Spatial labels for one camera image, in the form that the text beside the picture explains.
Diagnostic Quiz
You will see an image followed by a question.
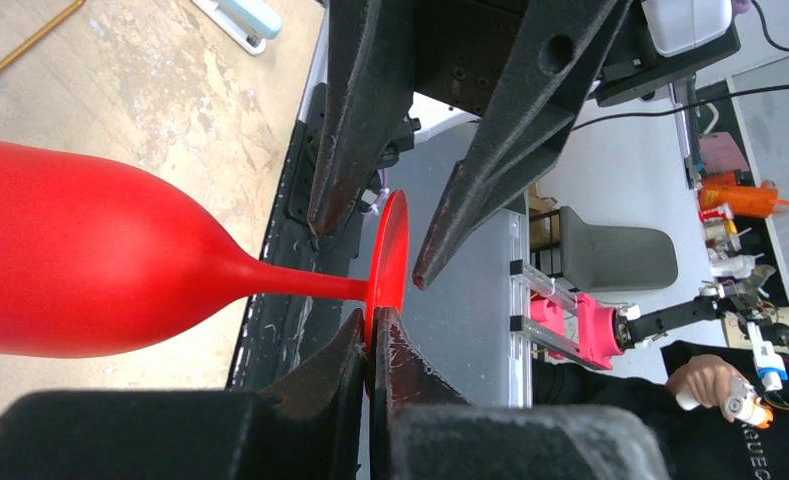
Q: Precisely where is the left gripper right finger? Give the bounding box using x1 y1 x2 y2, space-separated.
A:
370 307 669 479

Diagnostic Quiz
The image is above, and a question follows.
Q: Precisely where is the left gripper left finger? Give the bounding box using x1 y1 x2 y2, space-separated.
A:
0 310 364 479

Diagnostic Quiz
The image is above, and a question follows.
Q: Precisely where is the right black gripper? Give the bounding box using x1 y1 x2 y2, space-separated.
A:
308 0 620 290

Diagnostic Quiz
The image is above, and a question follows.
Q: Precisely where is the red wine glass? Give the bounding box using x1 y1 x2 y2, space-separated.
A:
0 141 409 358

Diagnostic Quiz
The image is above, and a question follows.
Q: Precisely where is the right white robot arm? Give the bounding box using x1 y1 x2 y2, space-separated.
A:
308 0 631 288

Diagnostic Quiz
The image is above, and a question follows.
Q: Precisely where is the person's hand at right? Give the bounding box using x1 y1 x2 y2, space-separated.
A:
665 354 747 408

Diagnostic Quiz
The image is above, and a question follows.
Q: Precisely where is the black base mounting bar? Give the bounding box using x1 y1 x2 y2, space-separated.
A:
226 83 363 390

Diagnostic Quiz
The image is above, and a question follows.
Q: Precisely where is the cardboard box under table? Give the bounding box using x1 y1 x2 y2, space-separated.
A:
528 184 560 266

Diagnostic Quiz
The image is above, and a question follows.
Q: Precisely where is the pink device on bench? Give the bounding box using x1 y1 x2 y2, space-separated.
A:
525 294 624 371

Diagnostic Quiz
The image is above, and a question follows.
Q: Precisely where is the grey office chair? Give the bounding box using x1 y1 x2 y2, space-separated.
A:
559 206 679 293

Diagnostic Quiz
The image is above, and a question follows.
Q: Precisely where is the person in black shirt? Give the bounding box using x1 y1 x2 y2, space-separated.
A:
532 341 789 479

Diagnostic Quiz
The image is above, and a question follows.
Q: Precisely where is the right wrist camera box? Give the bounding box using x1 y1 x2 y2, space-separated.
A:
641 0 734 57

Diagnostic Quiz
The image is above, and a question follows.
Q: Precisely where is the gold wire glass rack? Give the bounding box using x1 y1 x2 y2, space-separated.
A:
0 0 86 75

